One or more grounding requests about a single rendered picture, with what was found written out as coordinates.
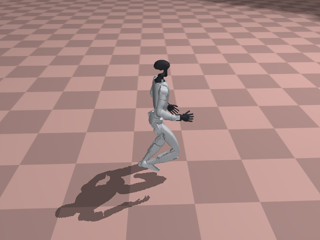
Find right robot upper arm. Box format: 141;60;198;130
156;85;169;117

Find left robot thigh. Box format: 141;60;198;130
148;110;165;146

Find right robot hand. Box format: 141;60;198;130
176;110;194;122

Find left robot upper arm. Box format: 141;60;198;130
150;76;158;97

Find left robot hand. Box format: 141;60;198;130
167;103;179;115

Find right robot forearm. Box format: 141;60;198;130
159;110;181;121

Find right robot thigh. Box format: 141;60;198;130
153;122;180;155

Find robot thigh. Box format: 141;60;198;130
153;122;180;155
148;110;165;146

